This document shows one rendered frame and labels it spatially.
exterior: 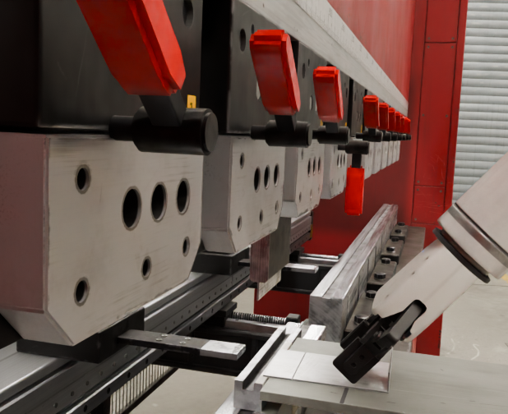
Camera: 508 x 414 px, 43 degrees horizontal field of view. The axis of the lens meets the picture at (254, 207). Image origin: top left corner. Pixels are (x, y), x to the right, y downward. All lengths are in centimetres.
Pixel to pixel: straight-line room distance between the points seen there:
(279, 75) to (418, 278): 31
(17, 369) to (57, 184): 56
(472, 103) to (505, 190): 779
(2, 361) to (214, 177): 46
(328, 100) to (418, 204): 228
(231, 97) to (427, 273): 31
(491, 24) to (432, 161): 580
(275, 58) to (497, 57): 816
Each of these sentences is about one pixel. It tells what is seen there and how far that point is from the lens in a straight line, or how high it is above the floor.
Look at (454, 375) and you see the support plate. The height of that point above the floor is 100.
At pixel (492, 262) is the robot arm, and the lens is 66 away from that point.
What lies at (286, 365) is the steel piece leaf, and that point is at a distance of 73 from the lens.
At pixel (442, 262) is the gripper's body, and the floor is 114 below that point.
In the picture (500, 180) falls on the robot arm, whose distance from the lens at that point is 66.
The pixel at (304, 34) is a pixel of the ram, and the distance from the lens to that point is 63.
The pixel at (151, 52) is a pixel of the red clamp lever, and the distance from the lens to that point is 21.
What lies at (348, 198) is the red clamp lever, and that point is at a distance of 84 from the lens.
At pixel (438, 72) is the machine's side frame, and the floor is 153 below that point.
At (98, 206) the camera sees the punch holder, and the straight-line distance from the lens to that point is 25.
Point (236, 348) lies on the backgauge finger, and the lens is 76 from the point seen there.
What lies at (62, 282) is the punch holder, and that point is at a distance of 24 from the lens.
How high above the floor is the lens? 126
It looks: 7 degrees down
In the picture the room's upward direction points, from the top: 3 degrees clockwise
